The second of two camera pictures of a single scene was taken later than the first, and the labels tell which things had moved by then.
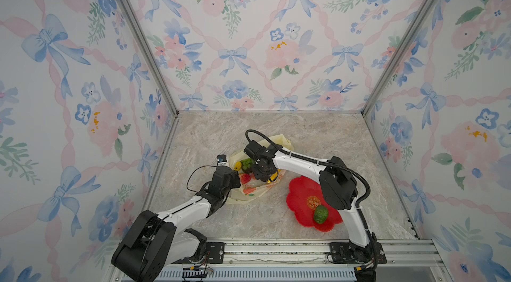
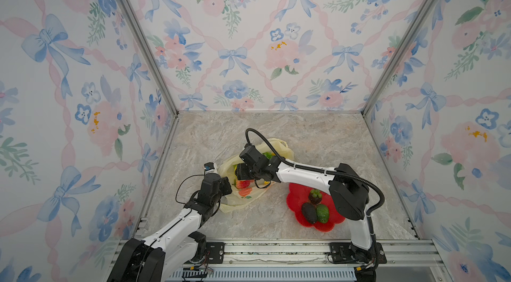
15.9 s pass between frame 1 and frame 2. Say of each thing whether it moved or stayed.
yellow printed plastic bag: stayed
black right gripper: moved
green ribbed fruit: stayed
